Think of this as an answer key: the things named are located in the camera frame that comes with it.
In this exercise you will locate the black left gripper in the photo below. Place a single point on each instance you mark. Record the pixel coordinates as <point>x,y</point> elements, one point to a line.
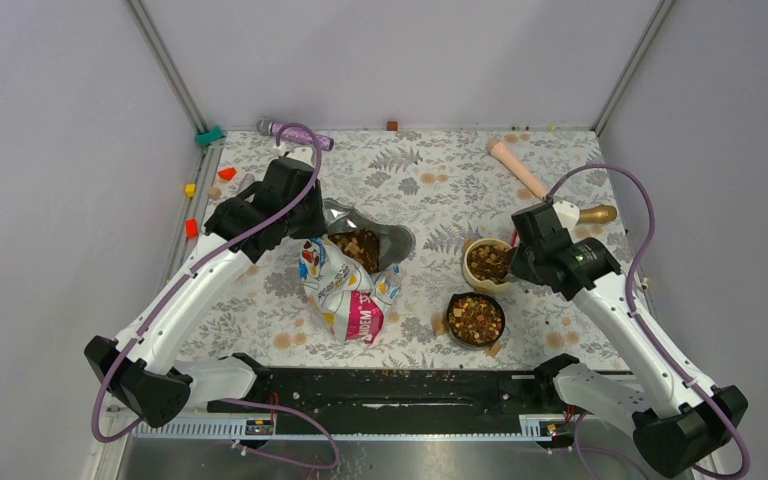
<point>319,227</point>

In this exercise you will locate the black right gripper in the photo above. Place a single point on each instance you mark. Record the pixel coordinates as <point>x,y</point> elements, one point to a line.
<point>519,269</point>

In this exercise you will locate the cat print pet food bag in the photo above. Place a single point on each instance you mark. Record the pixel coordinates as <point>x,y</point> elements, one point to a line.
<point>353,303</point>

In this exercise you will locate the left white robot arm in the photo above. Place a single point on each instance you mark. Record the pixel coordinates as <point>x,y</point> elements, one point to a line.
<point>140,365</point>

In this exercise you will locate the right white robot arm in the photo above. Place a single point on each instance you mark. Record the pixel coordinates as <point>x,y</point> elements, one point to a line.
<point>678,415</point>

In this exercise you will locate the cream pet bowl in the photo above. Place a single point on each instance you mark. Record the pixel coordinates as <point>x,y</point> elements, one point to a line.
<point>485,265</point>

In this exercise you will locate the brown pet food kibble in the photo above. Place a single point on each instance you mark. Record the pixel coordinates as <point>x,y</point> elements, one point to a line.
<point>362,246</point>

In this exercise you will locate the black pet bowl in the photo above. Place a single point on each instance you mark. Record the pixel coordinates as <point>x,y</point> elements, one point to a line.
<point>475,320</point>

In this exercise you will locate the grey toy microphone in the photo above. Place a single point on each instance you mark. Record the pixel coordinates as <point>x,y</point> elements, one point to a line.
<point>246,181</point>

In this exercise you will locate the gold toy microphone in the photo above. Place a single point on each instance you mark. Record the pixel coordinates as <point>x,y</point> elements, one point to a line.
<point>601,214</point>

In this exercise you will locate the purple glitter toy microphone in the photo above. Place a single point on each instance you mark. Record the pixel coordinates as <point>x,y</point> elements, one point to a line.
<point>268,127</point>

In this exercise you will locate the red roof-shaped block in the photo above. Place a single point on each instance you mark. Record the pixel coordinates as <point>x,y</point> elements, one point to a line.
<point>227,174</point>

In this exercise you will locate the small wooden block near bowl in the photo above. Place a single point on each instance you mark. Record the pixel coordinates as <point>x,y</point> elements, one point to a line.
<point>493,350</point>

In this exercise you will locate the floral patterned table mat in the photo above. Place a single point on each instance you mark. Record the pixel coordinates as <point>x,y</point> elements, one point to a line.
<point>449,192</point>

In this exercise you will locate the pink toy microphone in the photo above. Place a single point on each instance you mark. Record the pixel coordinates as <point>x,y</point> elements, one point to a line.
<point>499,150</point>

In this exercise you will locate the teal toy block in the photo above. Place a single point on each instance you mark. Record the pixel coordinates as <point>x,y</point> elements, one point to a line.
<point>208,137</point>

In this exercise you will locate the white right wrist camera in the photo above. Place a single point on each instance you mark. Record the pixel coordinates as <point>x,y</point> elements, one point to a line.
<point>567,213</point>

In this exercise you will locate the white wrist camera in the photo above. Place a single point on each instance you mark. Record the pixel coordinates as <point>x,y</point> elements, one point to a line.
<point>303,154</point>
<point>567,213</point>

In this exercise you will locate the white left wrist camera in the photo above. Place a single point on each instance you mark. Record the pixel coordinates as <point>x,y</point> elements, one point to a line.
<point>303,154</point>

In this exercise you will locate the red block at left rail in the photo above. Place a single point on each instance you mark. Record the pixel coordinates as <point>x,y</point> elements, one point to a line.
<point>191,228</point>

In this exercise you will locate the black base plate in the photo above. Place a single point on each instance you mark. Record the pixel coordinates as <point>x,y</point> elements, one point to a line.
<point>392,403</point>

